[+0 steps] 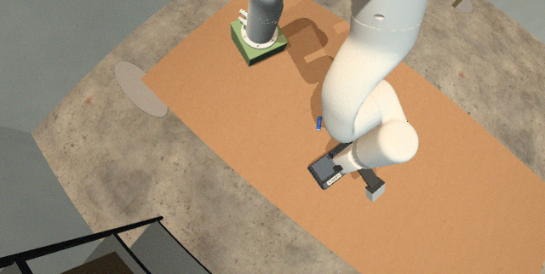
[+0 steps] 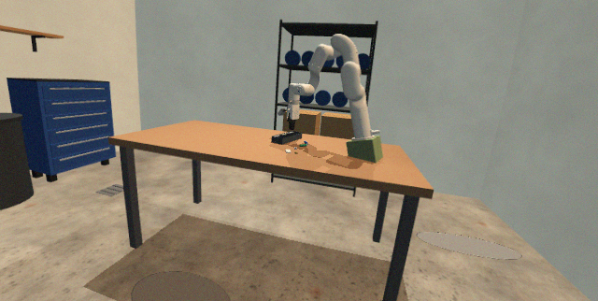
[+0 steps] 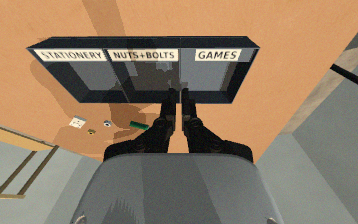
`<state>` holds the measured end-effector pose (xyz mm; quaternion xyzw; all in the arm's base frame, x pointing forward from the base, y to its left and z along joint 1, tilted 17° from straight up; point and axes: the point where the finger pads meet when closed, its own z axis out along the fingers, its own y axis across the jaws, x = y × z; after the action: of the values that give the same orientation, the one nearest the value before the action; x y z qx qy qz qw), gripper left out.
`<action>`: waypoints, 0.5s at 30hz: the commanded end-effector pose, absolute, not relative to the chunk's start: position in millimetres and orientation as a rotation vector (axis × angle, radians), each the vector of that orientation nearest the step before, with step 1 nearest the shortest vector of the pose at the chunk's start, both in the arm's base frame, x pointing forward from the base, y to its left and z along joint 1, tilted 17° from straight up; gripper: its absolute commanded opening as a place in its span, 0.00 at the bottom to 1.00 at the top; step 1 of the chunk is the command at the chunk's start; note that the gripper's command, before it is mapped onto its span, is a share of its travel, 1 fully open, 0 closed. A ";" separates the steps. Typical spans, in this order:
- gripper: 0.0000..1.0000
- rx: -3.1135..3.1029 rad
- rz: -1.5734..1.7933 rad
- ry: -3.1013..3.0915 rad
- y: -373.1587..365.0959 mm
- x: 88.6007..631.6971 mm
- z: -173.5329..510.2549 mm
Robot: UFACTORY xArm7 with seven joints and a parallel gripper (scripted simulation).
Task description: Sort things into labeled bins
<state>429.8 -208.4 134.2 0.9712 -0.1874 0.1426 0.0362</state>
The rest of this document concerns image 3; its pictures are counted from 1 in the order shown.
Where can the black rack of labelled bins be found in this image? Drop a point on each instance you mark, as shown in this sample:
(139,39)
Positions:
(141,69)

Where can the silver hex nut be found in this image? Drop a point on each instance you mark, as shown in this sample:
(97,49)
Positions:
(107,123)

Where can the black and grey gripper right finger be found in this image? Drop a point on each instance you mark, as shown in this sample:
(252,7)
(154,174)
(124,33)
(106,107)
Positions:
(203,140)

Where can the brass hex nut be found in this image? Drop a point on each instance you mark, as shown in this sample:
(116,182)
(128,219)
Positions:
(91,132)

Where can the cream domino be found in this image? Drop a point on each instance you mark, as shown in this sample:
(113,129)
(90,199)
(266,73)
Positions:
(78,121)

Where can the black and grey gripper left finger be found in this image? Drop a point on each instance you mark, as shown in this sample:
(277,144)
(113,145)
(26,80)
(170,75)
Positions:
(155,139)

